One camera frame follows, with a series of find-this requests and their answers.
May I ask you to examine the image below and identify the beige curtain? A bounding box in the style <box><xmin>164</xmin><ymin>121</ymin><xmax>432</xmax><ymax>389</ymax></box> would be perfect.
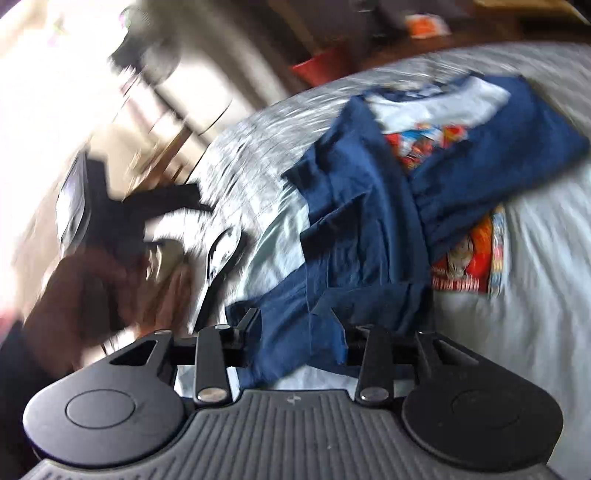
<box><xmin>152</xmin><ymin>0</ymin><xmax>315</xmax><ymax>139</ymax></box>

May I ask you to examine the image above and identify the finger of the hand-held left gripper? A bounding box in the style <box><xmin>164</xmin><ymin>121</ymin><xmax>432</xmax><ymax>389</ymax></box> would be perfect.
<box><xmin>128</xmin><ymin>183</ymin><xmax>214</xmax><ymax>219</ymax></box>

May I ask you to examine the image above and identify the person's left hand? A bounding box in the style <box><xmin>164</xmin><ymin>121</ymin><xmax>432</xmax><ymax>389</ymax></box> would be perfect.
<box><xmin>23</xmin><ymin>251</ymin><xmax>154</xmax><ymax>361</ymax></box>

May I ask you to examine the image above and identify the black standing fan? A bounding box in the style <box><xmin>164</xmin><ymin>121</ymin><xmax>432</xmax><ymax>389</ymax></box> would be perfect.
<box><xmin>108</xmin><ymin>4</ymin><xmax>182</xmax><ymax>86</ymax></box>

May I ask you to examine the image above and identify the red plant pot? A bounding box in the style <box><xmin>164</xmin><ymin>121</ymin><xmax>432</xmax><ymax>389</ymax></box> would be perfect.
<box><xmin>291</xmin><ymin>48</ymin><xmax>356</xmax><ymax>86</ymax></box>

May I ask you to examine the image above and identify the grey quilted bedspread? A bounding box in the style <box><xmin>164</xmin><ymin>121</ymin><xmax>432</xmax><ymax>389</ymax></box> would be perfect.
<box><xmin>175</xmin><ymin>41</ymin><xmax>591</xmax><ymax>241</ymax></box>

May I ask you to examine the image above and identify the light blue navy printed T-shirt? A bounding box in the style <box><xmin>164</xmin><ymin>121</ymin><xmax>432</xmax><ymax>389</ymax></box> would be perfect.
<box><xmin>178</xmin><ymin>74</ymin><xmax>591</xmax><ymax>416</ymax></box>

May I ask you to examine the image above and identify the wooden chair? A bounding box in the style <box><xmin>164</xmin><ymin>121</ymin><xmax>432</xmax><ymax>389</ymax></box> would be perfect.
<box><xmin>124</xmin><ymin>106</ymin><xmax>199</xmax><ymax>186</ymax></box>

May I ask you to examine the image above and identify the orange tissue pack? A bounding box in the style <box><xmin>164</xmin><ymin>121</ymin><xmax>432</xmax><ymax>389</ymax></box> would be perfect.
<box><xmin>406</xmin><ymin>13</ymin><xmax>451</xmax><ymax>39</ymax></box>

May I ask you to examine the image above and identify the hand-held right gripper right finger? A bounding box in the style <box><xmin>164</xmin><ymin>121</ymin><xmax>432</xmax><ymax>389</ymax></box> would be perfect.
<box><xmin>329</xmin><ymin>308</ymin><xmax>486</xmax><ymax>408</ymax></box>

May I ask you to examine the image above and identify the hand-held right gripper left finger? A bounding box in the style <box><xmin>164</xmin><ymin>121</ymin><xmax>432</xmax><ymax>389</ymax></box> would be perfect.
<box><xmin>104</xmin><ymin>308</ymin><xmax>260</xmax><ymax>406</ymax></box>

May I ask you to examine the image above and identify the dark wooden side table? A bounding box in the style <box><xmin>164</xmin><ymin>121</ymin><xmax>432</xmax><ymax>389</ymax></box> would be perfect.
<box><xmin>360</xmin><ymin>18</ymin><xmax>462</xmax><ymax>62</ymax></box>

